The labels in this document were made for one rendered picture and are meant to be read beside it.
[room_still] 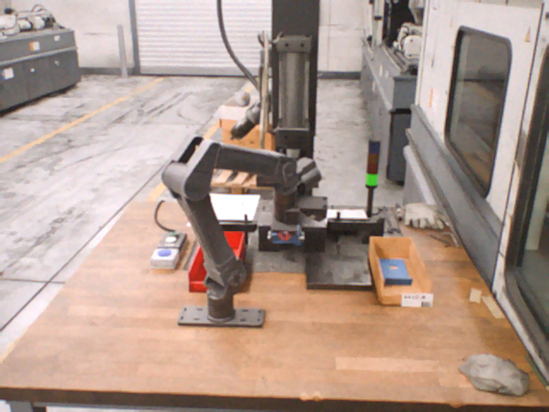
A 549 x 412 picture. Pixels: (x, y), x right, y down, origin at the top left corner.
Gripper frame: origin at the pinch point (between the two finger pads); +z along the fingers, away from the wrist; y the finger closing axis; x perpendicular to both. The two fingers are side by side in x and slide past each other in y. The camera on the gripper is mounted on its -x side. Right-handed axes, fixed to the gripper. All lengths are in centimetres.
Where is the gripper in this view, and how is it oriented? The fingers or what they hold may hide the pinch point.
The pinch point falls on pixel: (285, 237)
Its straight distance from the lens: 140.0
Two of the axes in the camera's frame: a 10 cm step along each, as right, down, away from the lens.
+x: -10.0, -0.4, 0.5
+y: 0.6, -7.4, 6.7
